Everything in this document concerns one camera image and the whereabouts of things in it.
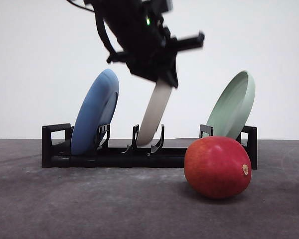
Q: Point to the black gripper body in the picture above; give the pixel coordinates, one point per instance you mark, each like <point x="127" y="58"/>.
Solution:
<point x="152" y="54"/>

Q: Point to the white plate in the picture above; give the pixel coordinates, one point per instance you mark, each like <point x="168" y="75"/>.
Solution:
<point x="153" y="113"/>

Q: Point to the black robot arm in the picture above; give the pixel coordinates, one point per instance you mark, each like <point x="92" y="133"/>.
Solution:
<point x="133" y="15"/>

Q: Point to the blue plate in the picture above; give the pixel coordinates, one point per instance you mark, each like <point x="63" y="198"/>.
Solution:
<point x="96" y="109"/>

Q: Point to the mint green plate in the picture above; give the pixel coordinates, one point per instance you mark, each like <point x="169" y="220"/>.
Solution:
<point x="233" y="107"/>

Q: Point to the black dish rack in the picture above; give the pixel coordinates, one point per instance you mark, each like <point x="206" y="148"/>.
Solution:
<point x="57" y="149"/>

